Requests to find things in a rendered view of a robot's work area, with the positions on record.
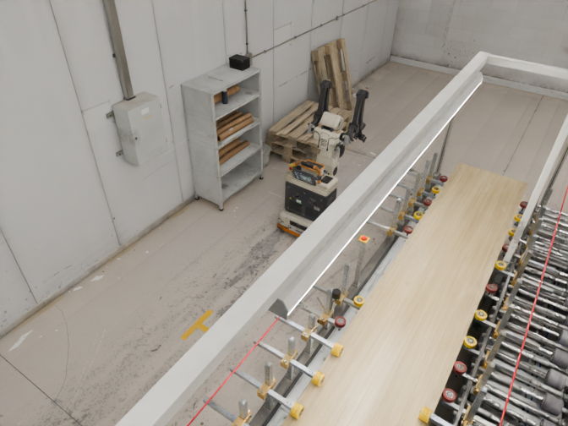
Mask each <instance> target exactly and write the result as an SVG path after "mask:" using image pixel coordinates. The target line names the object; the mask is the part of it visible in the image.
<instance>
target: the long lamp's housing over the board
mask: <svg viewBox="0 0 568 426"><path fill-rule="evenodd" d="M482 80H483V74H482V72H478V73H477V74H476V75H475V76H474V77H473V78H472V79H471V81H470V82H469V83H468V84H467V85H466V86H465V88H464V89H463V90H462V91H461V92H460V93H459V94H458V96H457V97H456V98H455V99H454V100H453V101H452V102H451V104H450V105H449V106H448V107H447V108H446V109H445V110H444V111H443V112H442V113H441V114H440V115H439V117H438V118H437V119H436V120H435V121H434V122H433V123H432V125H431V126H430V127H429V128H428V129H427V130H426V131H425V133H424V134H423V135H422V136H421V137H420V138H419V140H418V141H417V142H416V143H415V144H414V145H413V146H412V148H411V149H410V150H409V151H408V152H407V153H406V154H405V155H404V156H403V157H402V158H401V159H400V161H399V162H398V163H397V164H396V165H395V166H394V167H393V169H392V170H391V171H390V172H389V173H388V174H387V175H386V177H385V178H384V179H383V180H382V181H381V182H380V184H379V185H378V186H377V187H376V188H375V189H374V191H373V192H372V193H371V194H370V195H369V196H368V197H367V199H366V200H365V201H364V202H363V203H362V204H361V205H360V206H359V207H358V208H357V209H356V210H355V211H354V213H353V214H352V215H351V216H350V217H349V218H348V219H347V221H346V222H345V223H344V224H343V225H342V226H341V228H340V229H339V230H338V231H337V232H336V233H335V235H334V236H333V237H332V238H331V239H330V240H329V241H328V243H327V244H326V245H325V246H324V247H323V248H322V249H321V250H320V251H319V252H318V253H317V254H316V255H315V256H314V258H313V259H312V260H311V261H310V262H309V264H308V265H307V266H306V267H305V268H304V269H303V270H302V272H301V273H300V274H299V275H298V276H297V277H296V278H295V280H294V281H293V282H292V283H291V284H290V285H289V287H288V288H287V289H286V290H285V291H284V292H283V293H282V295H281V296H280V297H279V298H278V299H277V300H276V301H275V302H274V303H273V304H272V305H271V306H270V308H269V309H268V310H269V311H271V312H272V313H273V314H276V315H278V316H280V317H282V318H283V319H284V320H288V314H289V313H290V312H291V311H292V309H293V308H294V307H295V306H296V305H297V303H298V302H299V301H300V300H301V298H302V297H303V296H304V295H305V293H306V292H307V291H308V290H309V289H310V288H311V287H312V286H313V284H314V283H315V282H316V281H317V279H318V278H319V277H320V276H321V274H322V273H323V272H324V271H325V269H326V268H327V267H328V266H329V265H330V263H331V262H332V261H333V260H334V258H335V257H336V256H337V255H338V254H339V253H340V252H341V251H342V249H343V248H344V247H345V246H346V244H347V243H348V242H349V241H350V239H351V238H352V237H353V236H354V234H355V233H356V232H357V231H358V229H359V228H360V227H361V226H362V225H363V224H364V223H365V222H366V221H367V219H368V218H369V217H370V216H371V214H372V213H373V212H374V211H375V209H376V208H377V207H378V206H379V204H380V203H381V202H382V201H383V199H384V198H385V197H386V196H387V194H388V193H389V192H390V191H391V190H392V189H393V188H394V187H395V186H396V184H397V183H398V182H399V181H400V179H401V178H402V177H403V176H404V174H405V173H406V172H407V171H408V169H409V168H410V167H411V166H412V164H413V163H414V162H415V161H416V160H417V159H418V158H419V157H420V155H421V154H422V153H423V152H424V150H425V149H426V148H427V147H428V146H429V144H430V143H431V142H432V141H433V139H434V138H435V137H436V136H437V134H438V133H439V132H440V131H441V129H442V128H443V127H444V126H445V125H446V124H447V123H448V122H449V120H450V119H451V118H452V117H453V115H454V114H455V113H456V112H457V110H458V109H459V108H460V107H461V106H462V104H463V103H464V102H465V101H466V99H467V98H468V97H469V96H470V95H471V94H472V93H473V91H474V90H475V89H476V88H477V87H478V85H480V84H481V83H482Z"/></svg>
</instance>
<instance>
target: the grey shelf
mask: <svg viewBox="0 0 568 426"><path fill-rule="evenodd" d="M209 77H211V78H209ZM212 78H215V79H212ZM217 79H220V80H217ZM221 80H222V81H221ZM180 85H181V92H182V98H183V110H184V117H185V123H186V130H187V136H188V148H189V155H190V161H191V168H192V174H193V181H194V193H195V199H196V200H198V199H199V197H202V198H204V199H207V200H209V201H211V202H213V203H215V204H218V205H219V210H220V211H223V210H224V209H223V202H224V201H226V200H227V199H228V198H229V197H230V196H231V195H233V194H234V193H236V192H237V191H238V190H240V189H241V188H243V187H244V186H245V185H247V184H248V183H250V182H251V181H252V180H253V179H255V178H256V177H258V176H259V175H260V174H261V177H260V178H259V179H261V180H262V179H263V146H262V96H261V68H256V67H252V66H250V68H247V69H245V70H244V71H241V70H238V69H235V68H230V64H229V63H227V64H224V65H222V66H220V67H219V68H215V69H213V70H211V71H210V72H207V73H205V74H202V75H200V76H198V77H196V78H194V79H191V80H189V81H187V82H185V83H183V84H180ZM233 85H238V86H239V91H238V92H236V93H234V94H232V95H230V96H228V97H227V100H228V103H227V104H222V100H221V101H218V102H217V103H215V104H214V95H215V94H217V93H219V92H221V91H223V90H225V89H227V88H229V87H231V86H233ZM184 98H185V99H184ZM209 102H210V103H209ZM185 104H186V105H185ZM234 110H238V111H237V112H242V113H243V114H245V113H247V112H250V113H251V116H252V118H253V119H254V122H253V123H251V124H250V125H248V126H247V127H245V128H242V129H241V130H239V131H237V132H236V133H235V134H232V135H231V136H229V137H227V138H225V139H224V140H222V141H221V142H219V141H217V133H216V120H218V119H220V118H222V117H224V116H226V115H227V114H228V113H230V112H232V111H234ZM212 123H213V124H212ZM212 125H213V126H212ZM211 128H212V130H211ZM213 132H214V133H213ZM259 133H260V143H259ZM212 137H213V139H212ZM237 137H240V142H241V143H242V142H244V140H247V141H248V142H249V145H248V146H247V147H245V148H244V149H242V150H241V151H239V152H238V153H237V154H236V155H235V156H233V157H231V158H230V159H228V160H227V161H225V162H224V163H222V164H221V165H220V162H219V153H218V150H219V149H220V148H221V147H223V146H224V145H227V144H228V143H230V142H231V141H233V140H234V139H236V138H237ZM214 155H215V156H214ZM215 164H216V165H215ZM218 164H219V165H218ZM197 195H198V196H199V197H198V196H197Z"/></svg>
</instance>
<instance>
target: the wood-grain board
mask: <svg viewBox="0 0 568 426"><path fill-rule="evenodd" d="M527 185H528V183H524V182H522V181H518V180H515V179H513V178H509V177H505V176H501V175H499V174H496V173H493V172H488V171H485V170H482V169H479V168H476V167H471V166H469V165H466V164H462V163H460V162H459V163H458V165H457V166H456V168H455V170H454V171H453V173H452V174H451V175H450V177H449V178H448V180H447V181H446V182H445V184H444V186H443V187H442V189H441V190H440V191H439V193H438V194H437V196H436V197H435V199H434V201H433V202H432V204H431V205H430V207H429V208H428V209H427V210H426V212H425V213H424V215H423V217H422V218H421V220H420V221H419V223H418V224H417V225H416V227H415V228H414V230H413V231H412V233H411V235H410V236H409V237H408V239H407V240H406V242H405V243H404V244H403V246H402V247H401V249H400V251H399V252H398V254H397V255H396V257H395V258H394V259H393V261H392V262H391V263H390V265H389V267H388V268H387V270H386V271H385V273H384V275H383V276H382V277H381V278H380V280H379V282H378V283H377V285H376V286H375V288H374V290H373V291H372V292H371V293H370V294H369V296H368V298H367V299H366V301H365V302H364V304H363V306H362V307H361V309H360V310H359V311H358V313H357V314H356V316H355V317H354V318H353V320H352V322H351V323H350V325H349V326H348V327H347V329H346V330H345V332H344V333H343V335H342V336H341V338H340V340H339V341H338V342H337V343H339V344H341V345H343V346H344V349H343V352H342V354H341V356H340V357H337V356H335V355H333V354H331V352H330V354H329V356H328V357H327V359H326V360H325V361H324V363H323V364H322V366H321V367H320V369H319V371H320V372H321V373H323V374H325V379H324V382H323V383H322V385H321V386H317V385H316V384H314V383H312V380H311V382H310V383H309V385H308V387H307V388H306V390H305V391H304V393H303V394H302V395H301V397H300V398H299V400H298V401H297V402H298V403H299V404H301V405H303V406H304V410H303V414H302V416H301V417H300V419H296V418H295V417H293V416H292V415H290V413H289V414H288V416H287V418H286V419H285V421H284V422H283V424H282V425H281V426H429V423H430V421H429V420H428V422H427V423H425V422H424V421H422V420H420V419H419V418H418V416H419V414H420V410H422V408H423V406H426V407H427V408H429V409H431V410H432V413H434V411H435V408H436V407H437V405H438V402H439V400H440V397H441V394H442V392H443V390H444V388H445V384H446V382H447V380H448V378H449V376H450V373H451V370H452V368H453V365H454V363H455V361H456V358H457V355H458V353H459V351H460V349H461V346H462V343H463V341H464V339H465V336H466V334H467V331H468V329H469V326H470V324H471V322H472V318H473V316H474V315H475V312H476V310H477V307H478V304H479V302H480V300H481V297H482V296H483V292H484V289H485V287H486V286H487V283H488V281H489V278H490V275H491V273H492V271H493V268H494V265H495V263H496V260H497V259H498V257H499V254H500V250H501V249H502V246H503V244H504V242H505V239H506V236H507V234H508V231H509V230H510V228H511V224H512V222H513V220H514V217H515V215H516V212H517V210H518V207H519V205H520V203H521V201H522V197H523V195H524V193H525V191H526V188H527ZM432 413H431V415H432Z"/></svg>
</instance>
